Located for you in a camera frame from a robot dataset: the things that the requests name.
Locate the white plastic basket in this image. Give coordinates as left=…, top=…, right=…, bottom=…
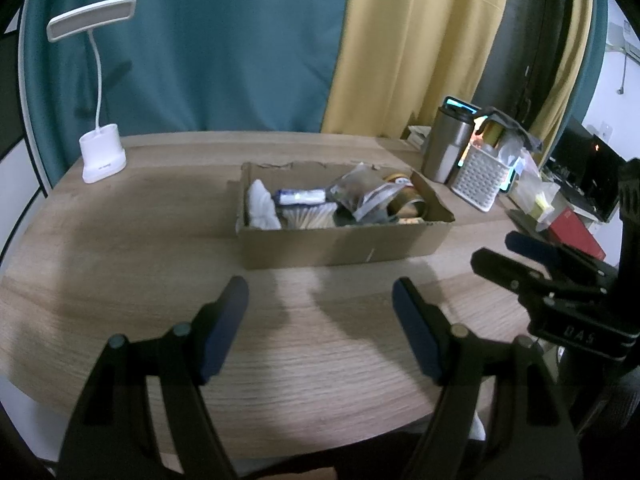
left=450, top=141, right=511, bottom=212

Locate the paper stack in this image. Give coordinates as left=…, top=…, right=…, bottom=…
left=402, top=125, right=433, bottom=151

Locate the clear snack bag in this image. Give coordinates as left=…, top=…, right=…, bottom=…
left=327, top=162, right=408, bottom=223

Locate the white sock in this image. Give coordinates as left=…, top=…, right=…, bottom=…
left=246, top=179, right=282, bottom=231

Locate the pack of cotton swabs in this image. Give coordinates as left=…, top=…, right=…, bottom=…
left=282, top=202, right=338, bottom=231

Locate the grey cloth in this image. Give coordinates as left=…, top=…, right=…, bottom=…
left=480, top=106, right=545, bottom=153

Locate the cardboard box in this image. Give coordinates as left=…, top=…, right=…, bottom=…
left=235, top=160, right=456, bottom=271

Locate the red and gold tin can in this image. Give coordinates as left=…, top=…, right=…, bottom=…
left=382, top=174, right=428, bottom=222

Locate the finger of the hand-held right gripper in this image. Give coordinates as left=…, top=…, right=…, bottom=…
left=471, top=246, right=597, bottom=305
left=505, top=230, right=619, bottom=287

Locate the teal curtain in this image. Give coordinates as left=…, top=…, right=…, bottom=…
left=22, top=0, right=353, bottom=196
left=547, top=0, right=610, bottom=161

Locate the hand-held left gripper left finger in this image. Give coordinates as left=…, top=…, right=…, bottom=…
left=57, top=275, right=250, bottom=480

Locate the stainless steel tumbler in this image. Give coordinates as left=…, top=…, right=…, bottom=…
left=421, top=105, right=476, bottom=184

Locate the clear plastic bag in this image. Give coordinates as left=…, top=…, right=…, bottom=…
left=497, top=135, right=543, bottom=196

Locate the yellow curtain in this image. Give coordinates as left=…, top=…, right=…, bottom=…
left=527, top=0, right=593, bottom=151
left=320, top=0, right=516, bottom=138

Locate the red box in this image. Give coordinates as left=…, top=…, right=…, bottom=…
left=547, top=207, right=607, bottom=261

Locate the white desk lamp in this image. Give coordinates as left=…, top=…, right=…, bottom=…
left=46, top=0, right=137, bottom=184

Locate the tablet with teal case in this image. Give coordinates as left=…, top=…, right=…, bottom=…
left=444, top=95, right=518, bottom=195

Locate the black monitor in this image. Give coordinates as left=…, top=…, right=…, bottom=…
left=542, top=117, right=628, bottom=223

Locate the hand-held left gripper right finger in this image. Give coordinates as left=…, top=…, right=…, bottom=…
left=391, top=276, right=583, bottom=480

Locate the blue and white packet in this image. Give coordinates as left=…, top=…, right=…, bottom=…
left=275, top=187, right=328, bottom=207

